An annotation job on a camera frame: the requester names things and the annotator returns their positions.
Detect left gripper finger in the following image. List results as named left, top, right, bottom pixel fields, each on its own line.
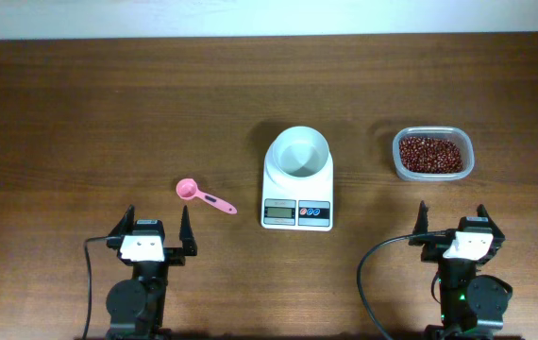
left=108, top=205, right=135, bottom=237
left=179, top=206, right=198, bottom=257

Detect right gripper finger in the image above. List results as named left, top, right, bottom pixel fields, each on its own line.
left=412, top=200, right=429, bottom=235
left=477, top=204, right=505, bottom=239

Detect pink measuring scoop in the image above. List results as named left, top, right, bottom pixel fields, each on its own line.
left=176, top=178, right=238, bottom=214

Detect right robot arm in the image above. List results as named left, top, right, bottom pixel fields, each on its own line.
left=409, top=203, right=513, bottom=340

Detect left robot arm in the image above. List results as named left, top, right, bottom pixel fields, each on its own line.
left=105, top=206, right=197, bottom=340

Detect white digital kitchen scale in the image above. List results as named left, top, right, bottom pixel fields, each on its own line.
left=260, top=149, right=335, bottom=231

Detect red beans in container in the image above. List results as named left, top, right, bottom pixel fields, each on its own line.
left=398, top=137, right=463, bottom=174

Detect clear plastic bean container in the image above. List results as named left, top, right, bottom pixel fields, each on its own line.
left=392, top=127, right=475, bottom=181

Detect white round bowl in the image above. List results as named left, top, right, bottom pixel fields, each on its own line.
left=269, top=126, right=329, bottom=178

